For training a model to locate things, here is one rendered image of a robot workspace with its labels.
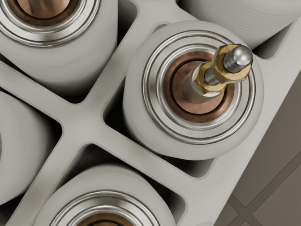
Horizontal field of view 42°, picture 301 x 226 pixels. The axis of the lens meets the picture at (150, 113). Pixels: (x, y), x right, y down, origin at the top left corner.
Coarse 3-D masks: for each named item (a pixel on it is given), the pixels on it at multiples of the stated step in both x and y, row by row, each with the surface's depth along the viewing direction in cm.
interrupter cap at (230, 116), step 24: (168, 48) 26; (192, 48) 26; (216, 48) 26; (144, 72) 25; (168, 72) 26; (144, 96) 25; (168, 96) 25; (240, 96) 26; (168, 120) 25; (192, 120) 25; (216, 120) 25; (240, 120) 26; (192, 144) 25
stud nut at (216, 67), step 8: (224, 48) 18; (232, 48) 18; (216, 56) 18; (216, 64) 18; (216, 72) 18; (224, 72) 18; (240, 72) 18; (248, 72) 18; (224, 80) 18; (232, 80) 18; (240, 80) 18
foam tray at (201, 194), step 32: (128, 0) 34; (160, 0) 33; (128, 32) 33; (288, 32) 34; (0, 64) 32; (128, 64) 33; (288, 64) 34; (32, 96) 32; (96, 96) 32; (64, 128) 32; (96, 128) 32; (256, 128) 33; (64, 160) 32; (96, 160) 43; (128, 160) 32; (160, 160) 32; (192, 160) 41; (224, 160) 33; (32, 192) 31; (160, 192) 43; (192, 192) 32; (224, 192) 33; (0, 224) 33; (32, 224) 31; (192, 224) 32
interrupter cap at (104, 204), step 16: (96, 192) 24; (112, 192) 24; (64, 208) 24; (80, 208) 24; (96, 208) 24; (112, 208) 24; (128, 208) 25; (144, 208) 24; (64, 224) 24; (80, 224) 24; (96, 224) 25; (112, 224) 25; (128, 224) 25; (144, 224) 25
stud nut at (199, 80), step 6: (204, 66) 22; (198, 72) 22; (204, 72) 22; (198, 78) 22; (204, 78) 22; (198, 84) 22; (204, 84) 22; (222, 84) 22; (204, 90) 22; (210, 90) 22; (216, 90) 22; (222, 90) 22
